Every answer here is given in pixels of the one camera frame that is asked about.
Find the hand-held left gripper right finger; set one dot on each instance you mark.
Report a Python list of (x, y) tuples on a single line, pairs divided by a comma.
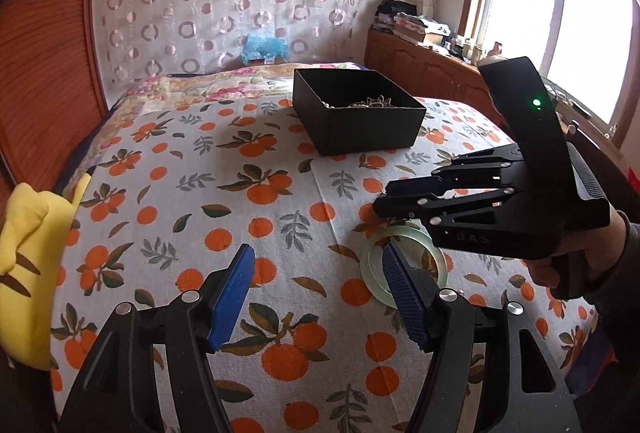
[(405, 298)]

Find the black cardboard box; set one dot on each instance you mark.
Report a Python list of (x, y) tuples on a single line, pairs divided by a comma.
[(365, 133)]

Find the pale green jade bangle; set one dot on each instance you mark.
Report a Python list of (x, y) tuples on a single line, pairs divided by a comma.
[(366, 260)]

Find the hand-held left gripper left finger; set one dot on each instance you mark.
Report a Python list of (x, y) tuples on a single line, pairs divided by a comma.
[(230, 303)]

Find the row of small bottles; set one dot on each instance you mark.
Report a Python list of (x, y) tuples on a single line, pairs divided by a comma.
[(465, 48)]

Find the stack of clothes and books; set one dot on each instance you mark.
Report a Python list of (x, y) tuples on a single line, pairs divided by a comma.
[(410, 25)]

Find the long wooden cabinet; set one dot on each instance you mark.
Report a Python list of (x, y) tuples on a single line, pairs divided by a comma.
[(410, 63)]

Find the person's right hand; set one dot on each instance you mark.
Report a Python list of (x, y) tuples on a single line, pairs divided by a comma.
[(607, 253)]

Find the blue plush toy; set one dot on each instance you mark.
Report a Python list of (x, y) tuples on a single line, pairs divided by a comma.
[(262, 47)]

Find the wooden frame window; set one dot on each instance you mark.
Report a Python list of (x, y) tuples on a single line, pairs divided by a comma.
[(575, 13)]

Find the orange fruit print cloth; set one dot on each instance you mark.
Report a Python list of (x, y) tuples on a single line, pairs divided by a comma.
[(300, 193)]

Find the yellow plush toy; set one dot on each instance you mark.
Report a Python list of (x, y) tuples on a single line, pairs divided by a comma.
[(30, 238)]

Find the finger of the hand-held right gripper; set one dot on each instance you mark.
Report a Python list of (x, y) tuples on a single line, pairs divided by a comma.
[(405, 207), (415, 186)]

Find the floral bedspread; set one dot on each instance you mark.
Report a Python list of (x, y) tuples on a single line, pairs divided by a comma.
[(200, 85)]

